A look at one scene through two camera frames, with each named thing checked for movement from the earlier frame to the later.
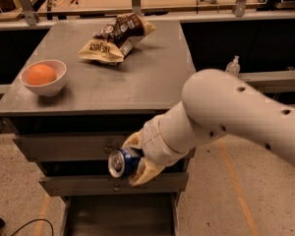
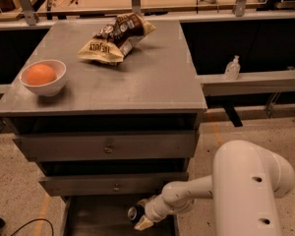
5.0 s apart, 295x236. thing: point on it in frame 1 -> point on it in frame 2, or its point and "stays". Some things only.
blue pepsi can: (124, 162) -> (135, 212)
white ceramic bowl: (44, 76) stays
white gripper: (154, 144) -> (151, 208)
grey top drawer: (74, 147) stays
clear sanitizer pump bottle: (233, 68) stays
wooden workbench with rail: (24, 5) stays
